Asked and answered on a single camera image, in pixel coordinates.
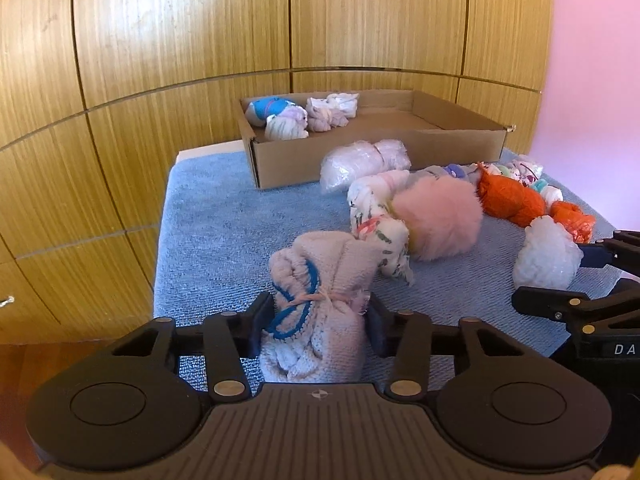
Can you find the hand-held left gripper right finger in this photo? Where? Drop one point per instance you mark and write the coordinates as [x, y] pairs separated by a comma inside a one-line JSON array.
[[374, 325]]

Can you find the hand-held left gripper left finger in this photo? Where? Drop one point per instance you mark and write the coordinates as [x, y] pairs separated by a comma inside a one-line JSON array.
[[260, 317]]

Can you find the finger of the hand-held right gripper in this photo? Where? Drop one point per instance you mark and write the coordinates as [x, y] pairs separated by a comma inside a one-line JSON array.
[[550, 305], [592, 255]]

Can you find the white fluffy sock bundle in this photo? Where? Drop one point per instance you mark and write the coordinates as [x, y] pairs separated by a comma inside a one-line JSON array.
[[545, 255]]

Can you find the pink towel bundle blue trim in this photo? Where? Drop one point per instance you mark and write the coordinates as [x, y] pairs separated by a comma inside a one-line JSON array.
[[320, 340]]

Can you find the teal white cloth bundle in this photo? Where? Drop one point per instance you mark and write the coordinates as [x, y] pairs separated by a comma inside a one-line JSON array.
[[547, 192]]

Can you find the white floral cloth bundle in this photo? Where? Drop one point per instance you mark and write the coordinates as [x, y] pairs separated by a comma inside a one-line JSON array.
[[380, 240]]

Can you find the orange cloth bundle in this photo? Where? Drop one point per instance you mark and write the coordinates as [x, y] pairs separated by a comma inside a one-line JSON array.
[[510, 200]]

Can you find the speckled sock bundle green band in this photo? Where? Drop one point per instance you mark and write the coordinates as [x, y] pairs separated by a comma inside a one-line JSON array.
[[525, 167]]

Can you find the pink fluffy ball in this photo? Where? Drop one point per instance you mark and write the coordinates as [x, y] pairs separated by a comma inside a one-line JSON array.
[[435, 217]]

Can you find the cardboard box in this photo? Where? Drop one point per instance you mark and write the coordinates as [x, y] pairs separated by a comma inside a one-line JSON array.
[[285, 165]]

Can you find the blue towel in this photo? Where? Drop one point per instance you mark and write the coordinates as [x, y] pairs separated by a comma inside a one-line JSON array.
[[225, 240]]

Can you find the clear plastic wrapped bundle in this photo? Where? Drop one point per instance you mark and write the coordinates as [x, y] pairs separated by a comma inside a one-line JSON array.
[[360, 162]]

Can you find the white lavender cloth bundle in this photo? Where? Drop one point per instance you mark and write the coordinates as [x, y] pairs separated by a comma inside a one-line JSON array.
[[285, 127]]

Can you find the blue cloth bundle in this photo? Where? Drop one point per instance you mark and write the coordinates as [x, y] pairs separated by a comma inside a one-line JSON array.
[[265, 109]]

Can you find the white pinkish cloth bundle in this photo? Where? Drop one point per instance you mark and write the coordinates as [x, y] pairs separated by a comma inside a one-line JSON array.
[[327, 112]]

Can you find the wooden cabinet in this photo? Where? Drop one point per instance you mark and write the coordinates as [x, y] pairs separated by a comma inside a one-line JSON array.
[[150, 35]]

